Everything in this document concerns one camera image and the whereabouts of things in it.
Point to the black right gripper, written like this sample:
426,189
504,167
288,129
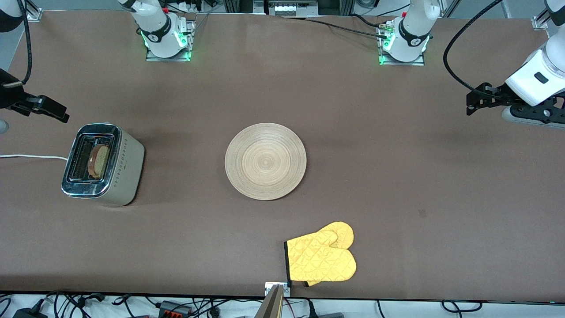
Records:
9,95

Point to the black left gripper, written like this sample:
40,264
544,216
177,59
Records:
498,96

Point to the brown bread slice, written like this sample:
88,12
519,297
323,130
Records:
100,161

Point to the round wooden plate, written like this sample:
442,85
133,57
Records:
265,176

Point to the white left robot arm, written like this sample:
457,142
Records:
408,39

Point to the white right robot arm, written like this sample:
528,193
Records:
156,35

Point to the beige chrome two-slot toaster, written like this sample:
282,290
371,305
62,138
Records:
128,168

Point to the yellow quilted oven mitt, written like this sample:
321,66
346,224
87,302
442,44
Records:
318,260
342,232

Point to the black power adapter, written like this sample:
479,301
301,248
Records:
28,314

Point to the white power strip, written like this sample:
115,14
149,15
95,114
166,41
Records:
287,8

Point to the black orange connector block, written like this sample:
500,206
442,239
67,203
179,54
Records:
174,309

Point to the black plug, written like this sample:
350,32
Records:
311,311

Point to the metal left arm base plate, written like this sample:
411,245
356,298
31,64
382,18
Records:
417,63

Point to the metal table corner bracket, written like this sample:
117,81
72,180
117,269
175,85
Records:
34,17
539,23

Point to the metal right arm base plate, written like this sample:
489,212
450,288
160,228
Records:
167,59

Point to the small metal clamp bracket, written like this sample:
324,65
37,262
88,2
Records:
269,287

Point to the beige camera mount bar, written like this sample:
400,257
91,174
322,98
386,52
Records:
270,307

